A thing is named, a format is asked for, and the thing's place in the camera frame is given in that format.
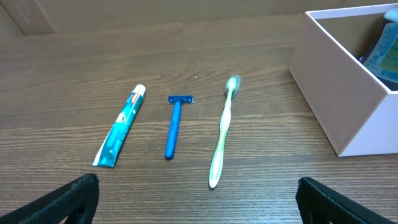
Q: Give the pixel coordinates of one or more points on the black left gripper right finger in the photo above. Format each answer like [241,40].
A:
[319,204]

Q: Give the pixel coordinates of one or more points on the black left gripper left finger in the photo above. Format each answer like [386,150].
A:
[74,202]

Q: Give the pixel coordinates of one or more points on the teal toothpaste tube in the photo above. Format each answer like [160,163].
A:
[111,146]

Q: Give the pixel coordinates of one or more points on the blue disposable razor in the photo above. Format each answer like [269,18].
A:
[177,101]

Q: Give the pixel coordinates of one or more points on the green white toothbrush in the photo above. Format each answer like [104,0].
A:
[232,89]

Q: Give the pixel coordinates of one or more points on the clear pump soap bottle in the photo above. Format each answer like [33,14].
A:
[381,57]

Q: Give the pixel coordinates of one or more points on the white cardboard box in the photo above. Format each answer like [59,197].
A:
[357,112]

